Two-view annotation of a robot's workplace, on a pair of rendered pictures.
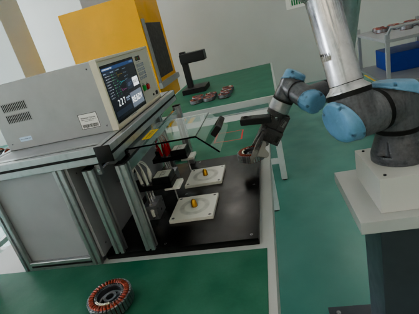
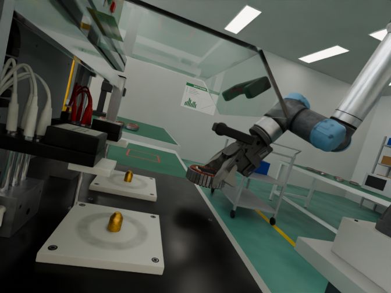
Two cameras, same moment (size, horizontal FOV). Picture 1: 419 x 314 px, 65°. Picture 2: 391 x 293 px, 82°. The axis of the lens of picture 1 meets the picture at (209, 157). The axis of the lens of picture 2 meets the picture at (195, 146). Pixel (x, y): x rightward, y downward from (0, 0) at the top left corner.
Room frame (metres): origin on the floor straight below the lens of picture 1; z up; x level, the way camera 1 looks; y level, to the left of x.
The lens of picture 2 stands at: (0.67, 0.17, 0.97)
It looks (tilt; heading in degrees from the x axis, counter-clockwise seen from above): 6 degrees down; 332
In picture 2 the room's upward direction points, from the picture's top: 16 degrees clockwise
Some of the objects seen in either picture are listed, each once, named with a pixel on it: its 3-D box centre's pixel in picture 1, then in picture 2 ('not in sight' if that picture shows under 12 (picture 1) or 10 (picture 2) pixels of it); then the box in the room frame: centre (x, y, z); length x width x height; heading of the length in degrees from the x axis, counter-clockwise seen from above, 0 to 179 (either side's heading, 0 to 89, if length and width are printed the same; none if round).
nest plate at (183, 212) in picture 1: (194, 207); (113, 232); (1.00, 0.09, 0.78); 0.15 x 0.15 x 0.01; 76
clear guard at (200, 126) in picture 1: (173, 137); (150, 65); (1.00, 0.10, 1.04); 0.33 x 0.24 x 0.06; 76
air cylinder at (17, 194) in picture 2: (154, 207); (9, 202); (1.03, 0.23, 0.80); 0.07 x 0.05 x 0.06; 166
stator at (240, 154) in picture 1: (251, 154); (206, 176); (1.18, -0.16, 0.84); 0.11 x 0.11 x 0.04
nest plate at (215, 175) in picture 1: (206, 176); (127, 182); (1.23, 0.03, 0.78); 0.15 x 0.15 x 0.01; 76
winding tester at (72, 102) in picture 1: (85, 93); not in sight; (1.21, 0.37, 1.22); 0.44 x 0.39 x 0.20; 166
